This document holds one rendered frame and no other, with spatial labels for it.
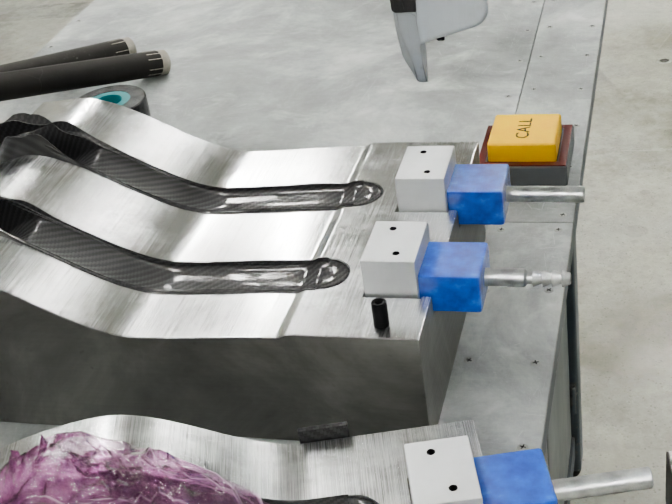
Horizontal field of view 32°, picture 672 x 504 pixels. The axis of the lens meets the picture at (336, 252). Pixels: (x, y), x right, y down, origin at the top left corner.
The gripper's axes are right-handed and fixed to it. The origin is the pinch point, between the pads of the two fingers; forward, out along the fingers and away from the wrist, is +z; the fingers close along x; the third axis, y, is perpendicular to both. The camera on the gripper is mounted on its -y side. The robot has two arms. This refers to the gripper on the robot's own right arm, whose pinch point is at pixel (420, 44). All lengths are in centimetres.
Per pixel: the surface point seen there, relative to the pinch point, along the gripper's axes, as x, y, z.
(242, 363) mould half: -17.7, -10.0, 14.3
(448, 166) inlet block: -0.6, 1.3, 9.2
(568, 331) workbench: 64, 3, 72
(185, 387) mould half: -17.7, -14.5, 16.6
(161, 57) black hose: 42, -40, 18
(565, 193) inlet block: -0.5, 9.5, 11.5
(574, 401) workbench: 63, 3, 84
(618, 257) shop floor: 128, 7, 101
